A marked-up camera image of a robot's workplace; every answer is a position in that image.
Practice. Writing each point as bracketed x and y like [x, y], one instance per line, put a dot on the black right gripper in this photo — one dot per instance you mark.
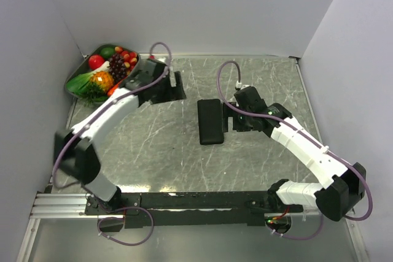
[228, 111]

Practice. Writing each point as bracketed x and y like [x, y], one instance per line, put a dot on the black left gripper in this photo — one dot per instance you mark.
[173, 92]

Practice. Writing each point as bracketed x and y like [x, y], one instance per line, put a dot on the black zipper tool case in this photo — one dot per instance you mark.
[210, 121]

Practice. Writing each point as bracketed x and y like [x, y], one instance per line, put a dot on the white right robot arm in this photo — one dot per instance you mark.
[340, 185]

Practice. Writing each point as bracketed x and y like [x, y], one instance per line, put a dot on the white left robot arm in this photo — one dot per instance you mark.
[75, 148]

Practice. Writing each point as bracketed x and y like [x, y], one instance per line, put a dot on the red yellow cherries bunch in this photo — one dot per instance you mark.
[128, 56]

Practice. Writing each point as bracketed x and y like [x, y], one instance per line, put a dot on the dark purple grapes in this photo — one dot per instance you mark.
[117, 67]

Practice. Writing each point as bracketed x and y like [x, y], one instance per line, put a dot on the orange carrot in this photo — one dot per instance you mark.
[111, 91]

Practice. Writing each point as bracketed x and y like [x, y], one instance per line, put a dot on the orange pineapple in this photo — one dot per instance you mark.
[96, 90]

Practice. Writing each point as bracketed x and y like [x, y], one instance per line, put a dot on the green lime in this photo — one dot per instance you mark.
[107, 52]

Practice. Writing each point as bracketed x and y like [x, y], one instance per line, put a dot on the red apple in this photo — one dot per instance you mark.
[95, 62]

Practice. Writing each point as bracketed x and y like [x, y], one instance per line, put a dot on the grey fruit tray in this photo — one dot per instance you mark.
[83, 68]

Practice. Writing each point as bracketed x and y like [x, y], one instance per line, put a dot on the green bok choy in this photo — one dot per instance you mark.
[77, 84]

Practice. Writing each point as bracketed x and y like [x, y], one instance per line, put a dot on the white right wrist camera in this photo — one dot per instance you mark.
[239, 85]

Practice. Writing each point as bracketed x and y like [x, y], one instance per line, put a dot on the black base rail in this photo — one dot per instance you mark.
[194, 208]

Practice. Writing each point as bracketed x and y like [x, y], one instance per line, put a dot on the aluminium frame rail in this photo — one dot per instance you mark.
[58, 206]

